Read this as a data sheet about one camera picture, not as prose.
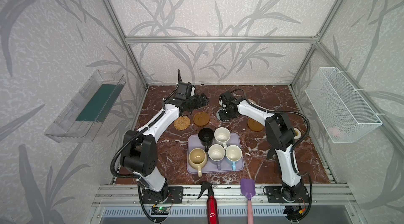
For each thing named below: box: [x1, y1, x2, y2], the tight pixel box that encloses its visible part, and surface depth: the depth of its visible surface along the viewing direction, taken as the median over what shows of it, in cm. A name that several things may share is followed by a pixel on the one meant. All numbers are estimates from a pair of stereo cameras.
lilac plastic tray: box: [186, 132, 245, 174], surface depth 82 cm
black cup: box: [197, 127, 215, 152], surface depth 86 cm
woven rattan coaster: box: [173, 115, 191, 131], surface depth 101 cm
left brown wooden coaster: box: [193, 111, 210, 127], surface depth 104 cm
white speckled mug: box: [214, 126, 231, 149], surface depth 88 cm
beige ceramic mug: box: [188, 147, 208, 178], surface depth 79 cm
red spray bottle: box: [197, 181, 219, 224], surface depth 70 cm
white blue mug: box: [225, 144, 243, 172], surface depth 81 cm
